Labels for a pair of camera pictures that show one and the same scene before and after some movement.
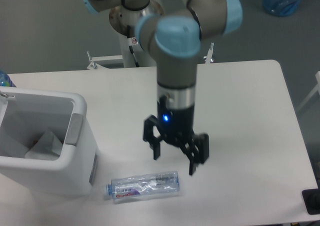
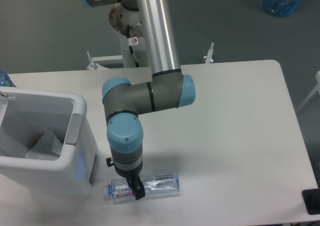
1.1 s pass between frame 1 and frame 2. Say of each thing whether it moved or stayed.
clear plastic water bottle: stayed
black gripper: moved
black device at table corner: stayed
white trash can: stayed
